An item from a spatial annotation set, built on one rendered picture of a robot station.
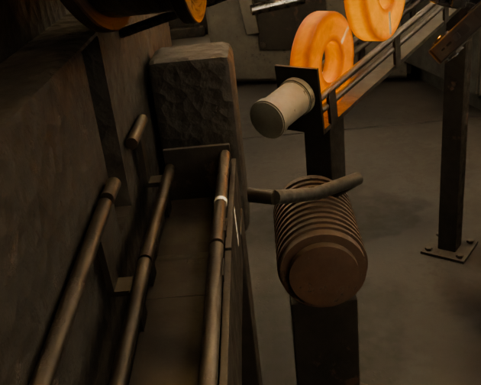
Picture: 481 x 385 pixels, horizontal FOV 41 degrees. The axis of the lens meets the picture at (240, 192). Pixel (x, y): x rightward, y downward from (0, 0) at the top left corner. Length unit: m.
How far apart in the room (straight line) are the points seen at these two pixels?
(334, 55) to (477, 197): 1.18
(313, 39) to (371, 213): 1.14
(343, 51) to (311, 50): 0.10
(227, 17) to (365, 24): 2.45
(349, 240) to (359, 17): 0.30
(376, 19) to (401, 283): 0.93
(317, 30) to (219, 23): 2.39
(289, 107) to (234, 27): 2.43
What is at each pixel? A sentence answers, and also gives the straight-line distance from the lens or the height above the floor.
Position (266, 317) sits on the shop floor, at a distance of 1.62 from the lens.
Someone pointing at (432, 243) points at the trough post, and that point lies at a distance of 1.89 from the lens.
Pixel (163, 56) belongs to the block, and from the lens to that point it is 0.78.
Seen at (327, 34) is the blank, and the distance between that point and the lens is 1.02.
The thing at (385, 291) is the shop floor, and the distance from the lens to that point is 1.70.
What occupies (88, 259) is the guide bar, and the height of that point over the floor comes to 0.76.
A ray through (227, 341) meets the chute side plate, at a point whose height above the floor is 0.70.
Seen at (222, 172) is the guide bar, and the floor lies 0.71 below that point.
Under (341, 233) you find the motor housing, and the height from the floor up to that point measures 0.52.
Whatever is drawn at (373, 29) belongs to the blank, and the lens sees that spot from 0.93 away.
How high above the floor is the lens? 0.98
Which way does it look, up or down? 26 degrees down
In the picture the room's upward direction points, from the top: 7 degrees counter-clockwise
